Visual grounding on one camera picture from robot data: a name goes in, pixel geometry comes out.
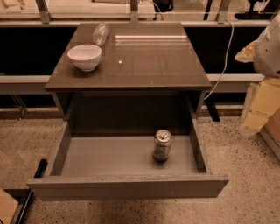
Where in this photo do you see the silver 7up soda can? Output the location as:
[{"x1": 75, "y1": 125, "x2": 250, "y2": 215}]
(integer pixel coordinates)
[{"x1": 153, "y1": 129, "x2": 172, "y2": 162}]

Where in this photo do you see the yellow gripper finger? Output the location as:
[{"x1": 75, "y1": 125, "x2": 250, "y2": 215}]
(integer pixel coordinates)
[
  {"x1": 234, "y1": 40, "x2": 257, "y2": 63},
  {"x1": 239, "y1": 110, "x2": 268, "y2": 137}
]

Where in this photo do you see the white cable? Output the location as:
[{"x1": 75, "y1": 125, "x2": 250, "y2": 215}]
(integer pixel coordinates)
[{"x1": 203, "y1": 19, "x2": 235, "y2": 101}]

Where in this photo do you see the wooden board bottom left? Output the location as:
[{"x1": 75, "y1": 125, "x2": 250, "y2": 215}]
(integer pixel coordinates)
[{"x1": 0, "y1": 189, "x2": 18, "y2": 224}]

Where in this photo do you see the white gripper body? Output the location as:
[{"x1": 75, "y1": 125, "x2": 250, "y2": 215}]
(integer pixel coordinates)
[{"x1": 248, "y1": 78, "x2": 280, "y2": 123}]

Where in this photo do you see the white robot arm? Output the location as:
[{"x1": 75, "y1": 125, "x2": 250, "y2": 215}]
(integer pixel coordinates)
[{"x1": 235, "y1": 15, "x2": 280, "y2": 137}]

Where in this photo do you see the clear plastic bottle lying down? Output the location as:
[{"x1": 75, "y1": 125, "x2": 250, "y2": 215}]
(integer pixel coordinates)
[{"x1": 92, "y1": 23, "x2": 109, "y2": 46}]

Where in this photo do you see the white ceramic bowl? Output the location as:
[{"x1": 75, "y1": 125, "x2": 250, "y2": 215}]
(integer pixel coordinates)
[{"x1": 67, "y1": 44, "x2": 102, "y2": 72}]

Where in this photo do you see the cardboard box at right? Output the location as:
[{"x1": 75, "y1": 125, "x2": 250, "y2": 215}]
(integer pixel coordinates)
[{"x1": 261, "y1": 108, "x2": 280, "y2": 160}]

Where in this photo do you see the grey cabinet with counter top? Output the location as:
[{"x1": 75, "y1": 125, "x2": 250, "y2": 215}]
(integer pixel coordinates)
[{"x1": 45, "y1": 23, "x2": 210, "y2": 136}]

